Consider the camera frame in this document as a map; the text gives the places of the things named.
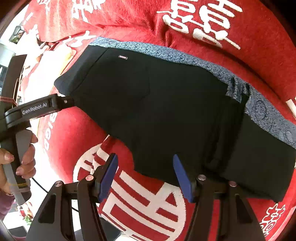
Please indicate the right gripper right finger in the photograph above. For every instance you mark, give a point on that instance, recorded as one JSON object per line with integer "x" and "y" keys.
{"x": 222, "y": 211}

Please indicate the black pants blue patterned trim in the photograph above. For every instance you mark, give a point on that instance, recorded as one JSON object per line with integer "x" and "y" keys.
{"x": 162, "y": 103}

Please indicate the purple sleeve left forearm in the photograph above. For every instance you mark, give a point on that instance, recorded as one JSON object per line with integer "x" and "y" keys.
{"x": 6, "y": 201}

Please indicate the operator's left hand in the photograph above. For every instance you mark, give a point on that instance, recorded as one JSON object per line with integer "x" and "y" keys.
{"x": 27, "y": 168}

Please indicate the red wedding sofa cover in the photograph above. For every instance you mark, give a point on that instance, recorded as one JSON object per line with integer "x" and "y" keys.
{"x": 239, "y": 39}

